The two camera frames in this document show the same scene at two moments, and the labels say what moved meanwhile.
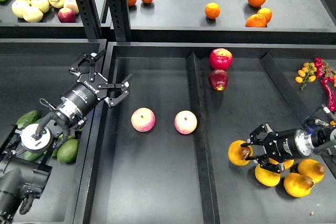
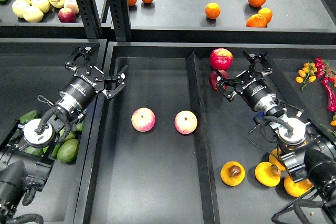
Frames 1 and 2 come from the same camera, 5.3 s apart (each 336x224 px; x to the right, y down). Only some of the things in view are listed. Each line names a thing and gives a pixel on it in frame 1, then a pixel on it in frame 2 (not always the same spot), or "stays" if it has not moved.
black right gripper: [281, 146] → [254, 88]
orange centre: [212, 10] stays
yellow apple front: [32, 14] stays
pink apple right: [185, 121] stays
